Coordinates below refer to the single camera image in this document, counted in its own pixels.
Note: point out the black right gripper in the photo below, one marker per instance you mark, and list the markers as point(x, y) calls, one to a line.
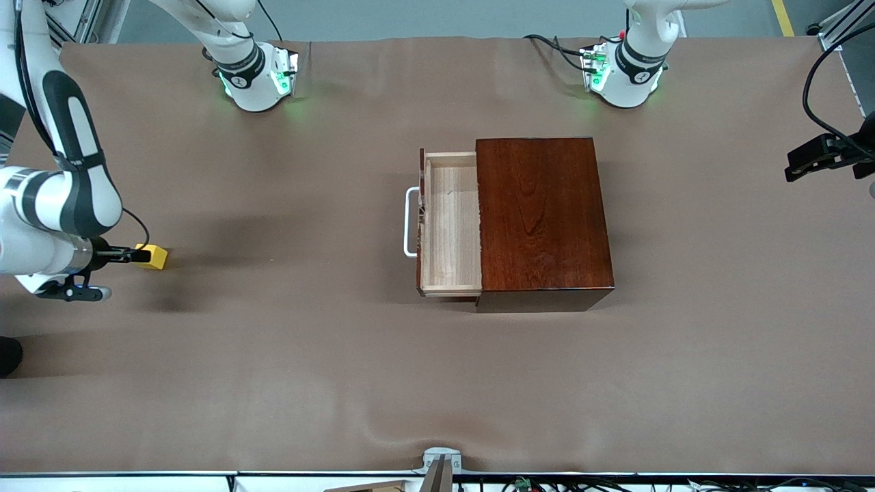
point(102, 250)

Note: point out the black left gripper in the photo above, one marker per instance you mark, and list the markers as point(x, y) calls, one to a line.
point(842, 148)

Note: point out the yellow cube block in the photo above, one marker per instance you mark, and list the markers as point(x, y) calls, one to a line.
point(158, 258)

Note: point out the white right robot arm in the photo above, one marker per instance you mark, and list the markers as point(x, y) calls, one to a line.
point(27, 253)

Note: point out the black round object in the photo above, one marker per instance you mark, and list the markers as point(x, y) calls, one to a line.
point(8, 357)

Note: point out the brown table cover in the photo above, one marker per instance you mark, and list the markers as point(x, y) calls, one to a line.
point(273, 376)

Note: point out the dark red wooden cabinet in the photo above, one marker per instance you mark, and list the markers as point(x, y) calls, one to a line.
point(540, 225)

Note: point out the light wooden board piece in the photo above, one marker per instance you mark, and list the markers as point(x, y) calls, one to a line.
point(376, 487)

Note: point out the aluminium frame profile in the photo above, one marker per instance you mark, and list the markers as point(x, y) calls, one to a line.
point(844, 24)
point(75, 20)

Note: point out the white table edge rail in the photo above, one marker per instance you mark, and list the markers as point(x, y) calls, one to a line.
point(102, 484)

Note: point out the grey metal clamp bracket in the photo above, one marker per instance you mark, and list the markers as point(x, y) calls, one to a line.
point(441, 461)

